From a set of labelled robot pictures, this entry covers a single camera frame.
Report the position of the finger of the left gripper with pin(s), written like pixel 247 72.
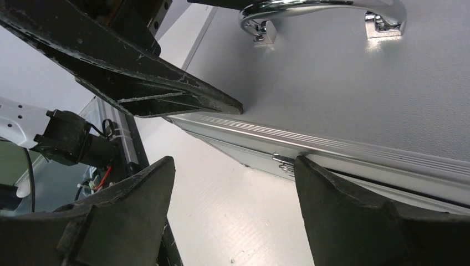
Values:
pixel 110 49

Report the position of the grey metal medicine box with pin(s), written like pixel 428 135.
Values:
pixel 390 114

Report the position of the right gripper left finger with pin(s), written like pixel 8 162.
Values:
pixel 59 237

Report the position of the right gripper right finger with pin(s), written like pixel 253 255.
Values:
pixel 347 224

